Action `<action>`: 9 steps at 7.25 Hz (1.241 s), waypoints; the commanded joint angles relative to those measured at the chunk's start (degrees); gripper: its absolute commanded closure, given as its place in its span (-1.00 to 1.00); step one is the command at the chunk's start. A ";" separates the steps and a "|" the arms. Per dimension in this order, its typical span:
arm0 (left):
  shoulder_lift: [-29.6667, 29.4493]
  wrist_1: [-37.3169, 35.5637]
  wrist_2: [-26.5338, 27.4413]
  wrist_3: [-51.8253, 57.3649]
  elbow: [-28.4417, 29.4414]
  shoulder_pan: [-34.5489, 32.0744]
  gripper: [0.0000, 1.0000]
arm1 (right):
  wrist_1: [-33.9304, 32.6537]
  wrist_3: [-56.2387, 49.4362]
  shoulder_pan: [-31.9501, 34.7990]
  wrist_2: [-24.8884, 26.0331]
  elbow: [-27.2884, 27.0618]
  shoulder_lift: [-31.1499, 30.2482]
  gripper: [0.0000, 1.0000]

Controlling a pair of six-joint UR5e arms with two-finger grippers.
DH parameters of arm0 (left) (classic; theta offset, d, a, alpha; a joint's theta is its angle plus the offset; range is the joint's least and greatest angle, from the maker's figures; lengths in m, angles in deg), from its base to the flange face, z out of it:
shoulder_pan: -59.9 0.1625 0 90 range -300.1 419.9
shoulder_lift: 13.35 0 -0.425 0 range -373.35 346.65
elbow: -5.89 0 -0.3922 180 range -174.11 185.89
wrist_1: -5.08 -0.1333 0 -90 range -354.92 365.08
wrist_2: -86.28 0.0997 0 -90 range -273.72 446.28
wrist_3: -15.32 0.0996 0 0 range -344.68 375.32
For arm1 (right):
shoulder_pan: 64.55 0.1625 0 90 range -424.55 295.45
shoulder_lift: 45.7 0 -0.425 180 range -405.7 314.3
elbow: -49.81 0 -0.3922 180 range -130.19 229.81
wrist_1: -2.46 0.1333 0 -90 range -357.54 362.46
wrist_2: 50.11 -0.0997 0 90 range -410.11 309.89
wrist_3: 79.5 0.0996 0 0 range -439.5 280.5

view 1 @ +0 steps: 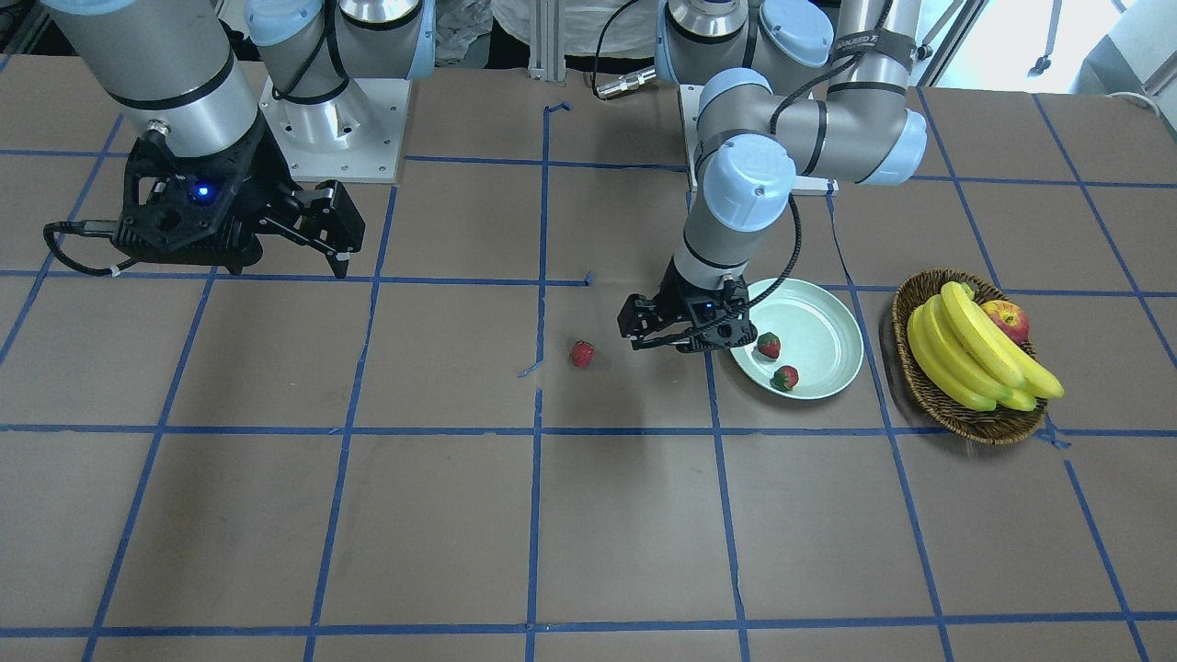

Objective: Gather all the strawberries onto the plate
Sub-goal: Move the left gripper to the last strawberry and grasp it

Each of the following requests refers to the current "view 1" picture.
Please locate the yellow banana bunch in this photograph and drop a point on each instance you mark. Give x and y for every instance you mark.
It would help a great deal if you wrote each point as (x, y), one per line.
(965, 350)

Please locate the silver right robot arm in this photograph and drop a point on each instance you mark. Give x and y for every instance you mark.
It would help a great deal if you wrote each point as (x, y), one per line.
(170, 66)

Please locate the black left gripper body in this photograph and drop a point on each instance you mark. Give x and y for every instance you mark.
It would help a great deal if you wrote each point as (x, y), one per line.
(670, 296)

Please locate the red strawberry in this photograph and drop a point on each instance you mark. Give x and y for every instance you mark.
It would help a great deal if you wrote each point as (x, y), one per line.
(768, 346)
(581, 354)
(785, 378)

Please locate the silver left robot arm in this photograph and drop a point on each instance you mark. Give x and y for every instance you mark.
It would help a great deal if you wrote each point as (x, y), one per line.
(787, 92)

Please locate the brown wicker basket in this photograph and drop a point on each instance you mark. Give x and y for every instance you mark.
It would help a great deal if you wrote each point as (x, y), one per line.
(911, 388)

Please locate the aluminium frame post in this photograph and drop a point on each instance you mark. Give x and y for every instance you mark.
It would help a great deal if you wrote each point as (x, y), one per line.
(547, 41)

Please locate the light green plate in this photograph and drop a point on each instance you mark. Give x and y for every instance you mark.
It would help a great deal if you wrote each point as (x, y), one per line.
(820, 338)

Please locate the person in white shirt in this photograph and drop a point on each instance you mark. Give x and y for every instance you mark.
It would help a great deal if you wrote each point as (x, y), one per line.
(631, 35)

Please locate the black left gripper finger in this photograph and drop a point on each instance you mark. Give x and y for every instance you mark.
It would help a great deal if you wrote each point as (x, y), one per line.
(642, 316)

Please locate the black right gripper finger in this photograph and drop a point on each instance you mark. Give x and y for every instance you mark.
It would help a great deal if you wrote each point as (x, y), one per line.
(323, 218)

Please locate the red apple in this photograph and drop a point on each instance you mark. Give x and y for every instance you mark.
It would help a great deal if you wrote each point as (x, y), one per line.
(1008, 321)

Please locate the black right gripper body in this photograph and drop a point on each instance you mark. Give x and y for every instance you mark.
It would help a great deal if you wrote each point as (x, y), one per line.
(268, 172)

